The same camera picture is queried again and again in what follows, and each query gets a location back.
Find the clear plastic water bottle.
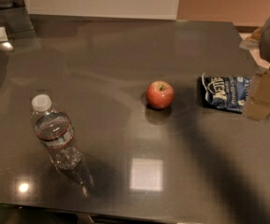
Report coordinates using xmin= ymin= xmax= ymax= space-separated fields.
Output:
xmin=31 ymin=94 xmax=93 ymax=188

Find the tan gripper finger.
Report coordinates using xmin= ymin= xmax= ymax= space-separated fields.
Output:
xmin=239 ymin=27 xmax=262 ymax=50
xmin=243 ymin=67 xmax=270 ymax=120

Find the blue chip bag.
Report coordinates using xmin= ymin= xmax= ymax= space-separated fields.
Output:
xmin=201 ymin=74 xmax=256 ymax=116

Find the red apple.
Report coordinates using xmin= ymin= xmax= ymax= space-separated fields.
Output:
xmin=146 ymin=80 xmax=174 ymax=110

